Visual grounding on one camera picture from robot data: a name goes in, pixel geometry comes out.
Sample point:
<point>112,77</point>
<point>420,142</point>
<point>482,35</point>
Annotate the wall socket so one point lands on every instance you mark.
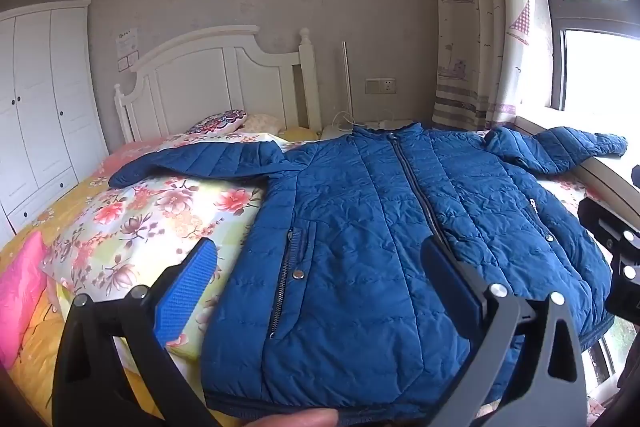
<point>380,86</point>

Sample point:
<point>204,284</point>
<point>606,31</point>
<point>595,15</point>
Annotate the white wardrobe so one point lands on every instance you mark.
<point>45,107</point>

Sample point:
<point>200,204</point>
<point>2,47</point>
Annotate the white bed headboard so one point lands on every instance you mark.
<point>200,77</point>

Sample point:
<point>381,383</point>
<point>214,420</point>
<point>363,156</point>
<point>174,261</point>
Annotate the mandala pattern cushion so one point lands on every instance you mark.
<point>220,122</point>

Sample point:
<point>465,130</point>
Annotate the person's left hand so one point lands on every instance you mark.
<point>295,419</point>

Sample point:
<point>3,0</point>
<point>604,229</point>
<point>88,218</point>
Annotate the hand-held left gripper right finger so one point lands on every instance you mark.
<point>450,277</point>

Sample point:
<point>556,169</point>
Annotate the blue puffer jacket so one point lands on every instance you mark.
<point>360,217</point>

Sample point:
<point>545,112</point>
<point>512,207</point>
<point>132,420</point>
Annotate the yellow pillow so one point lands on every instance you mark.
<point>299,133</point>

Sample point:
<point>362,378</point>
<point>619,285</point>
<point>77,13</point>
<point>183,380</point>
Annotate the wall switch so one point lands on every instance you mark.
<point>125,64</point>

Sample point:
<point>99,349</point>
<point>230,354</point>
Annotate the pink pillow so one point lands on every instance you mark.
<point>17,287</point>

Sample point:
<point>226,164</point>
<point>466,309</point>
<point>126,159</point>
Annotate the cream floral pillow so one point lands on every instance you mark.
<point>264,124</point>

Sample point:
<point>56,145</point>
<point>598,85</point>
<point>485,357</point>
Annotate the sailboat print curtain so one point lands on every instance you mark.
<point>475,22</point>

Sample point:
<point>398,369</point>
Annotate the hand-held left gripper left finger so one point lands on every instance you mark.
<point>184,294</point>

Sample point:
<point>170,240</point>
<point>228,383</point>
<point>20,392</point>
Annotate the white wall notice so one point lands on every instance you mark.
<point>127,43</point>

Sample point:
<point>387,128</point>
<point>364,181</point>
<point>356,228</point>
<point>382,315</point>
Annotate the window sill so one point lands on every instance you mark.
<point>615,167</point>

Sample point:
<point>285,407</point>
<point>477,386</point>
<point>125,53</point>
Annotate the dark framed window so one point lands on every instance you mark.
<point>595,7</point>

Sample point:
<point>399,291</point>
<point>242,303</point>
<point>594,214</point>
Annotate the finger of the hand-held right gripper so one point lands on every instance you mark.
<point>625,252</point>

